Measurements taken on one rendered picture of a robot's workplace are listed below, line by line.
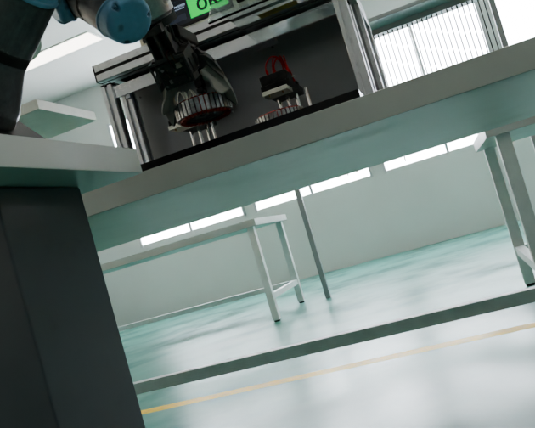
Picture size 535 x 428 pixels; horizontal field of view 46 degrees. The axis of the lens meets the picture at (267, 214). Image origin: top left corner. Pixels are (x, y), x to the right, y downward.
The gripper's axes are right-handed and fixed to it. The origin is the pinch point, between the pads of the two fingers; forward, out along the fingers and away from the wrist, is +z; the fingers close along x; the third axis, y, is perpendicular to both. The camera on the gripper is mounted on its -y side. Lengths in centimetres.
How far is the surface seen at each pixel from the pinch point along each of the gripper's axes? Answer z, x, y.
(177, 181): 6.9, -7.0, 11.6
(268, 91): 7.3, 8.5, -21.2
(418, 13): 107, 58, -377
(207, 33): -5.8, -3.9, -38.6
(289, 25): -1.4, 15.9, -35.1
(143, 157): 18, -33, -35
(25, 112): 3, -80, -70
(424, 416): 98, 18, -1
